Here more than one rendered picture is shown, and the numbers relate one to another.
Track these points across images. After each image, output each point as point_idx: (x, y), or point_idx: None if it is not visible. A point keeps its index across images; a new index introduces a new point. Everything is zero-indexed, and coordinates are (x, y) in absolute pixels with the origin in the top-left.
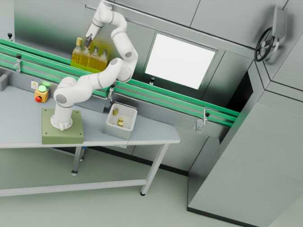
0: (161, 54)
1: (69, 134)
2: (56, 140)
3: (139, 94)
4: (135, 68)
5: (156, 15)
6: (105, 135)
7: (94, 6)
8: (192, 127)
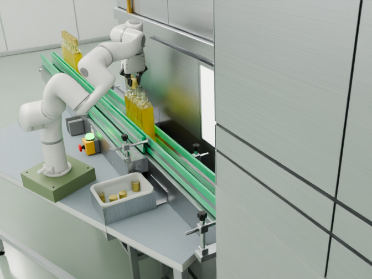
0: (210, 103)
1: (44, 182)
2: (32, 185)
3: (169, 166)
4: (192, 129)
5: (201, 36)
6: (89, 207)
7: (154, 34)
8: None
